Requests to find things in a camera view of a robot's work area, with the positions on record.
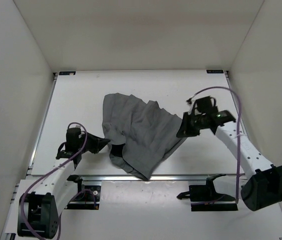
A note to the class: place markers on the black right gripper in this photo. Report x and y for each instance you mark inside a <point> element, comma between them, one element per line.
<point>184,130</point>

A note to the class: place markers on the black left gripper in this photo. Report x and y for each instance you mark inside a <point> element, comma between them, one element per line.
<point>99,143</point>

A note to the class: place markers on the grey pleated skirt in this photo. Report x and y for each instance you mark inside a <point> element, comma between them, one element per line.
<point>141,134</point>

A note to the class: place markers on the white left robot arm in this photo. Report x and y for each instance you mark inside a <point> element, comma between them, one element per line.
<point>41,205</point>

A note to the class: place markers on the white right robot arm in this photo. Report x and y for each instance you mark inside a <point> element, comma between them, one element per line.
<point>260,184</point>

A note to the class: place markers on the dark label sticker right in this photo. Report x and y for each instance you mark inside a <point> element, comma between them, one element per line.
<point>214,71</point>

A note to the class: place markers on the dark label sticker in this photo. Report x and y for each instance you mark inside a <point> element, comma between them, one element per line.
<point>67,73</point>
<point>214,71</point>

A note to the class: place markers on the dark label sticker left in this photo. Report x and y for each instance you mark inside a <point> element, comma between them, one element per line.
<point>67,73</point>

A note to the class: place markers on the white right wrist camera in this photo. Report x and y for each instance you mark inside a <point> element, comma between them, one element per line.
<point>192,103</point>

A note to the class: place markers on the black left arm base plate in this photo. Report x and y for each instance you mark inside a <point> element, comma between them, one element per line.
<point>87,197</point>

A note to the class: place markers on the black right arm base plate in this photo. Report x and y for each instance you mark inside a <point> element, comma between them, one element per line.
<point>205,198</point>

